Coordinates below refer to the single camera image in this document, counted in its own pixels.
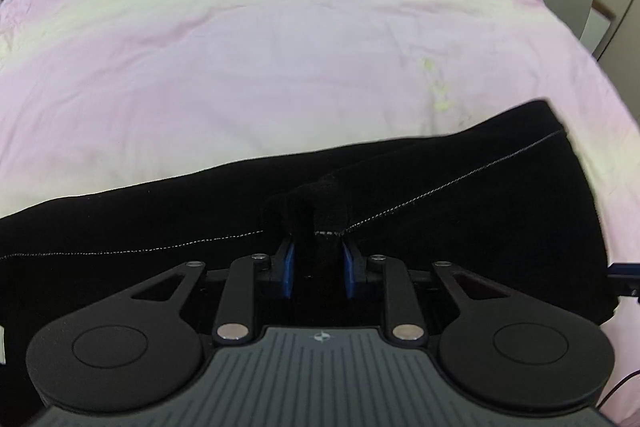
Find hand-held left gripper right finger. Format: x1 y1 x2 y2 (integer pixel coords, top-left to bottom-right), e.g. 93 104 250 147
341 241 507 344

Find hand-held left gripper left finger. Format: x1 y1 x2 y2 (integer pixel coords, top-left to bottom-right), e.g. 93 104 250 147
131 239 297 344

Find pink floral bedsheet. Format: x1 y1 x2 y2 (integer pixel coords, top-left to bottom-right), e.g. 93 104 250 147
0 0 640 427

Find black pants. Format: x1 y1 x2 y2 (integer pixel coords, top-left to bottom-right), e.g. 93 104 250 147
0 99 619 427

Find white side cabinet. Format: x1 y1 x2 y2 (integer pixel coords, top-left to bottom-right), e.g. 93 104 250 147
581 1 617 58

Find black cable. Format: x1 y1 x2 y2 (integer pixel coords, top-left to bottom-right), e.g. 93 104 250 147
596 369 640 409

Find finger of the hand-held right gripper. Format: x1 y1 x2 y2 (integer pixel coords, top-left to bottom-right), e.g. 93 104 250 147
607 262 640 299

